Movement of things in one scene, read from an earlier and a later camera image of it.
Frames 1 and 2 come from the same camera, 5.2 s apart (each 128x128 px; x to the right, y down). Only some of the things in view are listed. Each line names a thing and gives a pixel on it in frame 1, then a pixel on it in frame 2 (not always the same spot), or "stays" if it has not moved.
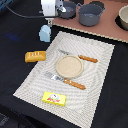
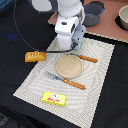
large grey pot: x=89 y=15 stays
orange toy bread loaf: x=35 y=56 stays
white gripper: x=52 y=8 → x=70 y=32
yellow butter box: x=54 y=98 stays
